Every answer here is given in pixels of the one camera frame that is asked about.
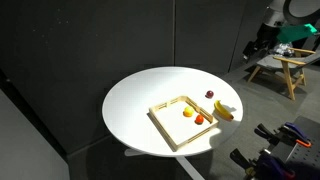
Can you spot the yellow round toy fruit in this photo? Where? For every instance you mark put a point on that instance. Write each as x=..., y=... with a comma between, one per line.
x=188, y=111

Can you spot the white table base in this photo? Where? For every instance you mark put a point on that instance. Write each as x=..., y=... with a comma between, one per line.
x=186, y=166

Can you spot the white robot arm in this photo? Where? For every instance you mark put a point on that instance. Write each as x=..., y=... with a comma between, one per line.
x=278, y=13

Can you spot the wooden armchair grey seat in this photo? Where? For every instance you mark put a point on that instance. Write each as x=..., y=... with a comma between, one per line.
x=286, y=66

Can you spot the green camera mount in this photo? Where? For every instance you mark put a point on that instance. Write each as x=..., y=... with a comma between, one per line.
x=295, y=32

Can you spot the light wooden tray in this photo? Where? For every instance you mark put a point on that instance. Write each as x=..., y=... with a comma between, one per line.
x=180, y=131

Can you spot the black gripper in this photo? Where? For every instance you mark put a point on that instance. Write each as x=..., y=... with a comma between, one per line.
x=266, y=38

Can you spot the purple spring clamp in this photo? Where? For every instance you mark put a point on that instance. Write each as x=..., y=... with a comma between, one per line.
x=290, y=133
x=263, y=163

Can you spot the black perforated board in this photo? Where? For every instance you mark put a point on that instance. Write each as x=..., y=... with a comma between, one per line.
x=303, y=156

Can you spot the dark red toy plum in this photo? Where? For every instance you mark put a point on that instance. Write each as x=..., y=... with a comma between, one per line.
x=209, y=94

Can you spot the crumpled clear plastic bag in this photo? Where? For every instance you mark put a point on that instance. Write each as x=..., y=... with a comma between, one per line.
x=282, y=49

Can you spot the red-orange round toy fruit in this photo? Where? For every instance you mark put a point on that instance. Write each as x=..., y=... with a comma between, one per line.
x=199, y=119

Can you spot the yellow banana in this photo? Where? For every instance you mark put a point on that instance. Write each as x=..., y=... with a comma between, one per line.
x=222, y=111

